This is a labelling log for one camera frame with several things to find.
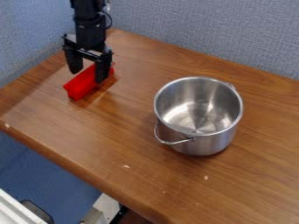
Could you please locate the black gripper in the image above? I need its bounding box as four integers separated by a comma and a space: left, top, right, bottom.
61, 33, 113, 84

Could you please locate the red rectangular block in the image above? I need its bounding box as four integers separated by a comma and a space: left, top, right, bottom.
62, 64, 114, 101

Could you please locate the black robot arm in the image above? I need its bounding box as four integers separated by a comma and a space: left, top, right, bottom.
61, 0, 113, 84

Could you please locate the stainless steel pot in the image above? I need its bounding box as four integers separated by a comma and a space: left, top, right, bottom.
153, 76, 244, 156

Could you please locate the white table leg base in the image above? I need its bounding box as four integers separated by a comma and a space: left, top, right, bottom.
78, 193, 120, 224

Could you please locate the white furniture piece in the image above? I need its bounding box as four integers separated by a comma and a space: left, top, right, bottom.
0, 188, 46, 224

